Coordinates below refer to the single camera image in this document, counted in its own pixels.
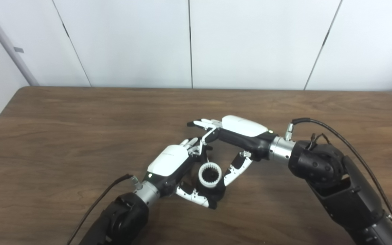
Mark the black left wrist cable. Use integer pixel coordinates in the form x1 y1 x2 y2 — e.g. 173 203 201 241
67 174 143 245

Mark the grey metal corner post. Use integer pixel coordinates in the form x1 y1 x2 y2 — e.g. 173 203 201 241
0 0 40 86

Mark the white toothed plastic ring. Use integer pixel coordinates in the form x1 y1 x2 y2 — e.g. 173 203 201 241
198 162 223 187

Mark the round black plastic part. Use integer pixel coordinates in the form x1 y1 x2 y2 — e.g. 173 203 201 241
189 167 226 205

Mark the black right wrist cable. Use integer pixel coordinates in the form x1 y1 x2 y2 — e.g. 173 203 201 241
285 118 392 239

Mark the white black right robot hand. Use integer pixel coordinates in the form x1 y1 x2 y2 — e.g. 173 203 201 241
186 115 278 187

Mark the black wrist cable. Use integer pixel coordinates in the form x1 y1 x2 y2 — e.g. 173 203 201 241
67 174 143 245
285 118 392 239

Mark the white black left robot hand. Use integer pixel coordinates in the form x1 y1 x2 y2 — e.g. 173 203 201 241
142 137 218 210

